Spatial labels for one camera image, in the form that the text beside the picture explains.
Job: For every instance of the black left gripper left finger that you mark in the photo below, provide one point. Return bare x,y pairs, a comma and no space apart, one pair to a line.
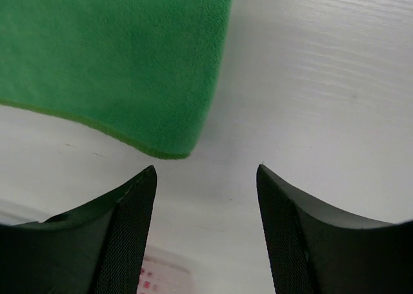
97,247

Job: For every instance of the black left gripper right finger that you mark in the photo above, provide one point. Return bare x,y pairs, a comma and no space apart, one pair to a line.
315,247

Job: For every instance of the green towel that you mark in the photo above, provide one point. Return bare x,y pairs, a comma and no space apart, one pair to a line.
141,71

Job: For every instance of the red towel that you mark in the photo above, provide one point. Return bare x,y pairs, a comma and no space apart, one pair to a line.
149,281

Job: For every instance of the white perforated plastic basket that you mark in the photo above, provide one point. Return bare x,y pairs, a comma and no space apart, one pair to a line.
174,276

